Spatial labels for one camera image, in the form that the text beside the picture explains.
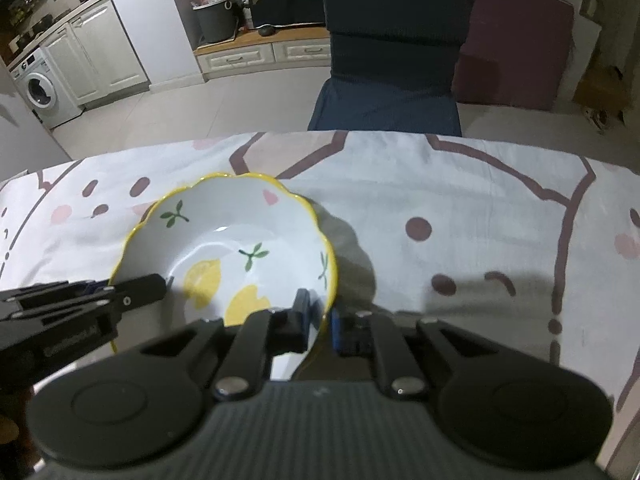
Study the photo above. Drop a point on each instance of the cardboard box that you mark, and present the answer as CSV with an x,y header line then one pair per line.
x,y
597,85

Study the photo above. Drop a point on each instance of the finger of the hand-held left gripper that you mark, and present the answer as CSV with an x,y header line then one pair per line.
x,y
60,292
140,292

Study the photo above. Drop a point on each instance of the small dark oval object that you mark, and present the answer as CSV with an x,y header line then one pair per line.
x,y
266,30

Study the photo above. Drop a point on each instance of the white drawer cabinet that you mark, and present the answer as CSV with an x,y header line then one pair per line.
x,y
235,60

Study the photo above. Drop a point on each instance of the grey bucket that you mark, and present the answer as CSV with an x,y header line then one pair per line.
x,y
215,22

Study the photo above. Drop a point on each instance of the maroon box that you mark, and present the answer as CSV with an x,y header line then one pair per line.
x,y
515,50

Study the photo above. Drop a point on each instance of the lemon print bowl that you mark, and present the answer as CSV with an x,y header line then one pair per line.
x,y
225,240

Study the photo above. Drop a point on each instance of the white washing machine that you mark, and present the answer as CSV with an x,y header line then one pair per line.
x,y
42,90

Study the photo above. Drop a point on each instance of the white kitchen cabinet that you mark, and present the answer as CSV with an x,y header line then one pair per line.
x,y
95,55

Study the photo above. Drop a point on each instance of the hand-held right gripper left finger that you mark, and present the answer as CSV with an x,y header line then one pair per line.
x,y
301,320

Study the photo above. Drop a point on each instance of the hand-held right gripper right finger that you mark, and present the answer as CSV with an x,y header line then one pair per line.
x,y
336,331

